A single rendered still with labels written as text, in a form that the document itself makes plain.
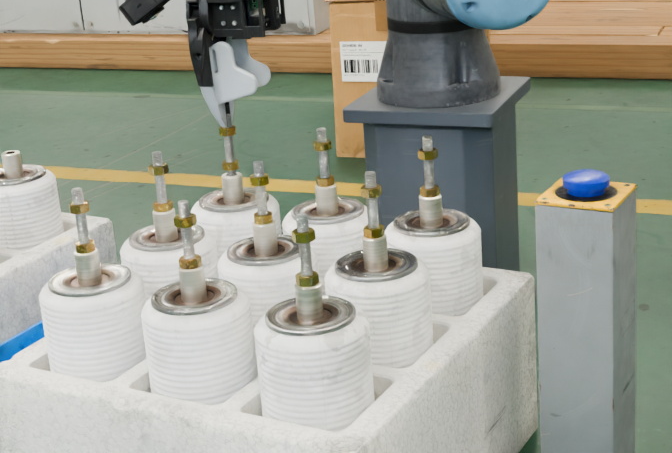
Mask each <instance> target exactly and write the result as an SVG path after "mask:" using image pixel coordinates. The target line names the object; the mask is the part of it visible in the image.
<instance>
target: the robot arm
mask: <svg viewBox="0 0 672 453"><path fill-rule="evenodd" d="M169 1H170V0H125V2H124V3H123V4H121V5H120V6H119V10H120V11H121V13H122V14H123V15H124V17H125V18H126V19H127V20H128V22H129V23H130V24H131V26H135V25H136V24H139V23H141V22H142V23H143V24H145V23H147V22H148V21H150V20H153V19H155V18H156V17H157V16H158V14H159V13H160V12H162V11H163V10H164V9H165V8H164V5H165V4H166V3H168V2H169ZM548 2H549V0H386V9H387V25H388V38H387V42H386V45H385V49H384V53H383V57H382V61H381V65H380V69H379V73H378V77H377V95H378V99H379V100H380V101H381V102H383V103H386V104H389V105H393V106H398V107H406V108H447V107H457V106H464V105H469V104H474V103H479V102H482V101H486V100H488V99H491V98H493V97H495V96H497V95H498V94H499V93H500V91H501V86H500V72H499V69H498V66H497V64H496V61H495V58H494V55H493V53H492V50H491V47H490V44H489V42H488V39H487V36H486V33H485V30H484V29H491V30H508V29H512V28H516V27H518V26H521V25H523V24H525V23H526V22H528V21H529V20H531V19H532V18H534V17H535V16H537V15H538V14H539V13H540V12H541V11H542V10H543V9H544V7H545V6H546V5H547V3H548ZM280 8H281V13H280V12H279V1H278V0H186V21H187V25H188V40H189V51H190V57H191V61H192V65H193V68H194V72H195V75H196V79H197V83H198V85H199V86H200V88H201V92H202V94H203V97H204V99H205V101H206V103H207V105H208V107H209V109H210V111H211V112H212V114H213V116H214V117H215V119H216V120H217V122H218V123H219V125H220V126H221V127H227V126H228V124H227V115H226V114H230V115H231V122H232V121H233V114H234V105H235V100H236V99H240V98H243V97H246V96H250V95H253V94H254V93H255V92H256V91H257V88H258V87H261V86H264V85H266V84H267V83H268V82H269V81H270V78H271V74H270V69H269V68H268V66H266V65H265V64H263V63H260V62H258V61H256V60H254V59H252V58H251V57H250V55H249V50H248V44H247V41H246V39H251V38H253V37H265V30H277V29H278V28H280V27H281V24H286V17H285V6H284V0H280ZM213 36H214V37H213ZM212 38H213V40H212Z"/></svg>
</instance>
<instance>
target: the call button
mask: <svg viewBox="0 0 672 453"><path fill-rule="evenodd" d="M609 185H610V177H609V175H608V174H606V173H605V172H603V171H599V170H592V169H581V170H574V171H571V172H568V173H567V174H565V175H564V176H563V186H564V187H565V188H566V189H567V192H568V194H570V195H572V196H576V197H595V196H599V195H602V194H604V193H605V188H607V187H608V186H609Z"/></svg>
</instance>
